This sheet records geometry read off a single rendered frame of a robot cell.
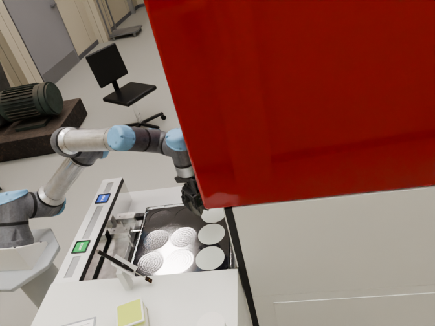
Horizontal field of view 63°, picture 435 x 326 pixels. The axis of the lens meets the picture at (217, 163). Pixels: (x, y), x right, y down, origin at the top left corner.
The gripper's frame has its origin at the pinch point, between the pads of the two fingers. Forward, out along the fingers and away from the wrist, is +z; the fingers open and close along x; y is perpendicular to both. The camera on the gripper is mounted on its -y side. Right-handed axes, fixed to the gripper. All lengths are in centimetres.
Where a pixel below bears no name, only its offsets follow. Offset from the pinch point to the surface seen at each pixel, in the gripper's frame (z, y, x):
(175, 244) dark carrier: 7.5, -0.2, -12.4
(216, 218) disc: 7.4, 0.8, 6.1
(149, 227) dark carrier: 7.3, -15.9, -15.1
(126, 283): -2.6, 10.6, -34.3
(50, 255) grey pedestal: 15, -44, -51
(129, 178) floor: 97, -187, 26
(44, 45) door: 38, -552, 72
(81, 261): 1.3, -13.8, -41.9
